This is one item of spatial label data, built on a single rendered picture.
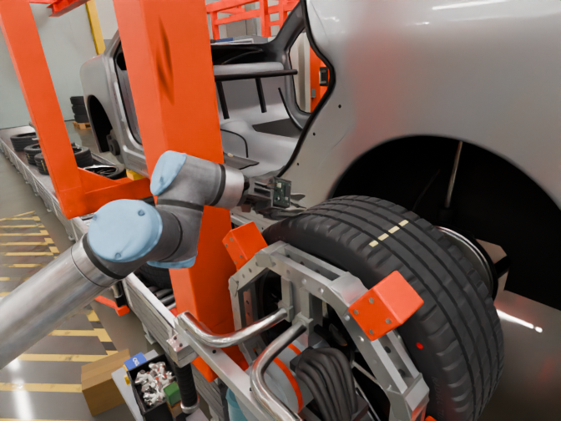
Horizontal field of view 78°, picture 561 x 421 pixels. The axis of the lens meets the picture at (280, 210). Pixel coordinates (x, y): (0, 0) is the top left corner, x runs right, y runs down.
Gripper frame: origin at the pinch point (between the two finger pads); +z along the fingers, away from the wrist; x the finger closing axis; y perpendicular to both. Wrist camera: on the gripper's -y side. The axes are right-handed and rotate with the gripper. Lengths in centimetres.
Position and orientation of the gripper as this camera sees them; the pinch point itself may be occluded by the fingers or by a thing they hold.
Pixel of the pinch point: (300, 207)
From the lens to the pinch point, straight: 88.0
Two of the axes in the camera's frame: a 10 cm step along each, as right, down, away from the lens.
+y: 5.9, -1.4, -7.9
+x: 0.6, -9.7, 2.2
